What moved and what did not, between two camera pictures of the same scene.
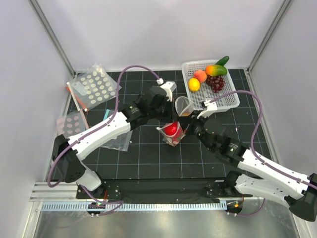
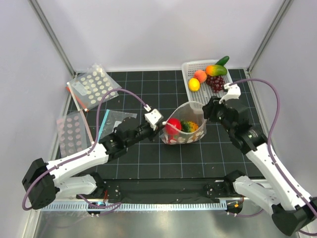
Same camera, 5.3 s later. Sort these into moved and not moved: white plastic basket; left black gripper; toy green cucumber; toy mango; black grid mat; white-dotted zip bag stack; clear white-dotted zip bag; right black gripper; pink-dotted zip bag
Moved: clear white-dotted zip bag; left black gripper; right black gripper
Not moved: toy mango; white plastic basket; black grid mat; pink-dotted zip bag; toy green cucumber; white-dotted zip bag stack
